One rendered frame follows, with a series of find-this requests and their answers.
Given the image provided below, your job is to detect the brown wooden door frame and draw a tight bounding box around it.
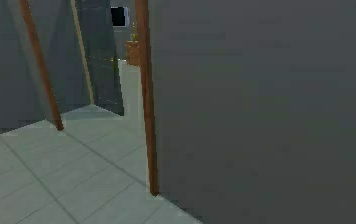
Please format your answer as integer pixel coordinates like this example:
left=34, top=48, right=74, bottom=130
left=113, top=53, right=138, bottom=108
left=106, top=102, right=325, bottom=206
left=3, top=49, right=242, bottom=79
left=18, top=0, right=160, bottom=197

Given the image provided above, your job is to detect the brown wooden cabinet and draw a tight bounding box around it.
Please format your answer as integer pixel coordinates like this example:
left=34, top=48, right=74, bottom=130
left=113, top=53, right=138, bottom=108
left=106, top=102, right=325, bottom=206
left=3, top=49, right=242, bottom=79
left=125, top=40, right=142, bottom=67

